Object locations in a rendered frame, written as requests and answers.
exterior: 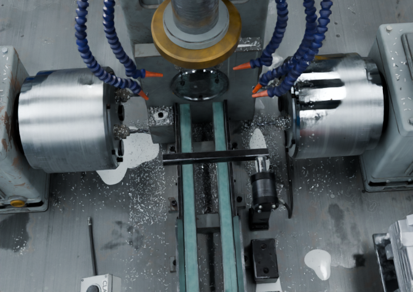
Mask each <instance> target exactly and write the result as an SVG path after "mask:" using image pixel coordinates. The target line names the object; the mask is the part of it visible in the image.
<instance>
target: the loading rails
mask: <svg viewBox="0 0 413 292"><path fill-rule="evenodd" d="M212 115H213V138H214V141H195V142H193V138H192V118H191V106H190V104H180V105H179V104H178V102H176V103H175V120H174V121H173V122H174V123H175V130H176V143H175V144H167V154H169V152H174V153H183V152H203V151H224V150H234V148H238V149H241V144H240V140H230V127H229V120H230V117H229V112H228V104H227V100H224V106H223V102H212ZM215 166H216V183H217V193H218V211H219V213H205V214H196V202H195V176H194V164H188V165H177V166H176V168H177V183H176V186H177V187H178V196H177V197H169V198H168V212H169V213H178V216H177V217H176V219H175V239H176V256H170V257H169V263H170V273H176V279H177V292H200V279H199V253H198V240H197V233H209V232H220V238H221V256H222V274H223V284H224V292H247V289H246V275H245V269H250V268H251V266H252V265H251V253H250V251H246V252H243V239H242V225H241V217H240V215H238V213H237V209H245V208H246V198H245V193H238V194H236V193H235V186H234V182H236V180H235V179H234V171H233V163H232V162H220V163H215Z"/></svg>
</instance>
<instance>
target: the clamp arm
mask: <svg viewBox="0 0 413 292"><path fill-rule="evenodd" d="M269 155H270V153H269V148H256V149H238V148H234V150H224V151H203V152H183V153H174V152H169V154H162V163H163V166H167V165H188V164H208V163H220V162H241V161H252V160H256V161H257V158H258V160H260V158H259V157H261V159H262V160H264V158H265V160H268V159H269ZM263 157H264V158H263Z"/></svg>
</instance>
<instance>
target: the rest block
mask: <svg viewBox="0 0 413 292"><path fill-rule="evenodd" d="M168 107H171V106H168ZM159 108H160V107H158V108H157V111H156V112H158V111H159V110H158V109H159ZM166 108H167V107H166ZM153 109H154V108H153ZM153 111H155V109H154V110H153ZM169 111H170V112H172V111H173V112H172V115H173V116H172V117H174V118H173V120H175V112H174V107H172V108H169ZM149 113H151V112H148V123H150V121H151V122H152V121H153V120H154V119H153V120H150V119H152V118H151V117H153V116H152V115H150V114H149ZM154 113H155V112H154ZM173 113H174V114H173ZM149 115H150V116H149ZM158 117H159V118H163V113H162V112H159V113H158ZM149 120H150V121H149ZM169 120H171V122H172V121H173V120H172V119H169ZM171 122H170V123H171ZM154 123H155V124H154V125H151V126H149V125H150V124H148V127H149V131H150V134H151V139H152V143H153V144H158V143H175V142H176V130H175V123H172V125H171V124H170V123H168V124H163V123H161V124H159V123H158V125H156V124H157V123H156V121H155V120H154Z"/></svg>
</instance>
